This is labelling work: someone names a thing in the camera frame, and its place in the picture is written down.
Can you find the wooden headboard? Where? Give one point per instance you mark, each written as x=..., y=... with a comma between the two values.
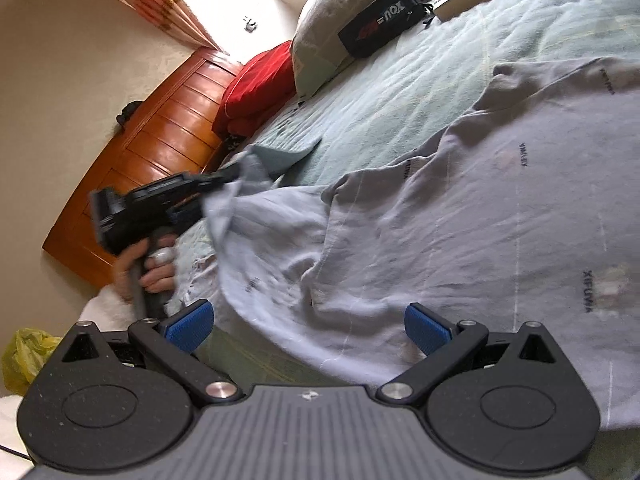
x=150, y=135

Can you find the yellow plastic bag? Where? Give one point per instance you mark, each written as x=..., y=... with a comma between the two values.
x=25, y=360

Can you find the person's left hand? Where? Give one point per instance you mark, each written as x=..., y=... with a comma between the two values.
x=160, y=280

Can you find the small black cloth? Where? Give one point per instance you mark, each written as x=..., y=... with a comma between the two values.
x=129, y=112

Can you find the grey green pillow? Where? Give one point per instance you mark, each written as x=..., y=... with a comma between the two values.
x=330, y=20

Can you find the black zip pouch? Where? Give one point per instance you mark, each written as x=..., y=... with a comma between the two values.
x=380, y=25

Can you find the small dark object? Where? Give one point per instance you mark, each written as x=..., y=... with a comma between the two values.
x=232, y=142

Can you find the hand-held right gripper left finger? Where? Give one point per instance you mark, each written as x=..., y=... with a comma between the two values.
x=190, y=327

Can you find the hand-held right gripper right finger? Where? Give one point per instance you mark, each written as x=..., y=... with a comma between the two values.
x=425, y=330

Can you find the metal wall hook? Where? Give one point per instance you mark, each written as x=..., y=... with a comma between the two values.
x=250, y=23

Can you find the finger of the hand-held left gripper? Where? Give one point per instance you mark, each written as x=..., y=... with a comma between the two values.
x=220, y=176

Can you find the red folded quilt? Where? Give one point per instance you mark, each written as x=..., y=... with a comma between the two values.
x=255, y=85

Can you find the grey pants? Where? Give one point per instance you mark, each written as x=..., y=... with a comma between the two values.
x=450, y=210

